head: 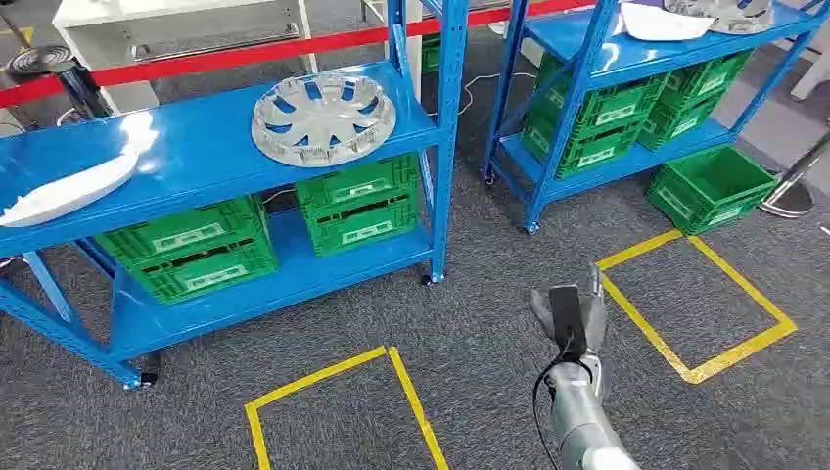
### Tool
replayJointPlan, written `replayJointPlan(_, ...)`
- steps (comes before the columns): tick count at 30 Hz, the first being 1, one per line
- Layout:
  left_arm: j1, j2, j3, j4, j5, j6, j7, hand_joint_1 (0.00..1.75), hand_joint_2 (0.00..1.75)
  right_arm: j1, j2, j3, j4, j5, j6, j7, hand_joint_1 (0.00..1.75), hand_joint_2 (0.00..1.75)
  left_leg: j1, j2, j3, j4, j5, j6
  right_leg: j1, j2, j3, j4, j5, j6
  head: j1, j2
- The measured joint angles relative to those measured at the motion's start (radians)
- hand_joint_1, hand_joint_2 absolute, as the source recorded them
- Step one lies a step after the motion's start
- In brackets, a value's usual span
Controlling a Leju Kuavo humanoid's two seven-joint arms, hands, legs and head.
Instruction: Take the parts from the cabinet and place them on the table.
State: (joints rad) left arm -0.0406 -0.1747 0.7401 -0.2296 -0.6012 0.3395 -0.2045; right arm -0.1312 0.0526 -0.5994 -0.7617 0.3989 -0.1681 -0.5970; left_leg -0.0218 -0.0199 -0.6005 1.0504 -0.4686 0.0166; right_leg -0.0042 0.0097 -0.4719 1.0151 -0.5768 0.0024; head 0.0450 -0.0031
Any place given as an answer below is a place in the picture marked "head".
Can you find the black stanchion post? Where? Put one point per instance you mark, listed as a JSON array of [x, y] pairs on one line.
[[78, 84]]

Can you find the blue metal shelf rack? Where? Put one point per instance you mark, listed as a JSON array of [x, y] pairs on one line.
[[214, 139], [639, 55]]

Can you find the white curved car panel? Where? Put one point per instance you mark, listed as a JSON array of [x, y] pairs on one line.
[[71, 191], [661, 24]]

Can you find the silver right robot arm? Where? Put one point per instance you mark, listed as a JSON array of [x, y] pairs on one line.
[[580, 422]]

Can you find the red barrier belt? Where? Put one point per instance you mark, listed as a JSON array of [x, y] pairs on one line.
[[259, 53]]

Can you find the silver wheel hubcap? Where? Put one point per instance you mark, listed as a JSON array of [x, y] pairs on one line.
[[733, 16], [322, 123]]

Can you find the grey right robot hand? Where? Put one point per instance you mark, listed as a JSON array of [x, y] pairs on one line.
[[596, 318]]

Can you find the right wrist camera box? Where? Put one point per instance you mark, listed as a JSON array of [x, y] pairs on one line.
[[568, 321]]

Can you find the chrome stool base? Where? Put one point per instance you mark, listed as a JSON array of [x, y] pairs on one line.
[[788, 194]]

